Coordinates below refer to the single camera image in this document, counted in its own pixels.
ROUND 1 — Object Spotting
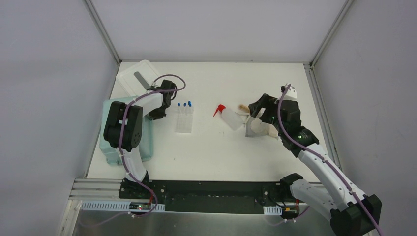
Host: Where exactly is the tan test tube brush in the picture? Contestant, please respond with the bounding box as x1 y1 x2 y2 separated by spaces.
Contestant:
238 104 250 114

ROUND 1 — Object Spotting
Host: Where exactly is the red cap wash bottle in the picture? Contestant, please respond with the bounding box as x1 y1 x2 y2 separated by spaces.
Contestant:
213 104 243 131

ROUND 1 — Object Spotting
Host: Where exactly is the beige sponge block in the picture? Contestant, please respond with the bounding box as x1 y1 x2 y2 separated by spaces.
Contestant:
268 126 279 138

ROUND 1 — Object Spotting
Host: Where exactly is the teal storage bin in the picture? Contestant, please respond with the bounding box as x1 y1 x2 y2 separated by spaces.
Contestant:
99 96 154 165

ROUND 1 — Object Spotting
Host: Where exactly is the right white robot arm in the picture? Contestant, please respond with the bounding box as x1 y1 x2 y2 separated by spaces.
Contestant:
248 94 383 236

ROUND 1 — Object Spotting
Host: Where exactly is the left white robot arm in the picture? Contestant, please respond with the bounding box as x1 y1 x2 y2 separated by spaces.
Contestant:
101 80 177 199

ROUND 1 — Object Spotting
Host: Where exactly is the clear test tube rack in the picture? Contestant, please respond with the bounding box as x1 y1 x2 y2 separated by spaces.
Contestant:
175 103 194 134

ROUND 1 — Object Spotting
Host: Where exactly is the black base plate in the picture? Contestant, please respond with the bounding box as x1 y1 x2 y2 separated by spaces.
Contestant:
119 178 302 218

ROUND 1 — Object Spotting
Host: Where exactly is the white slotted cable duct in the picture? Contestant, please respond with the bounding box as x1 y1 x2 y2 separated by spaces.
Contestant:
81 200 165 213

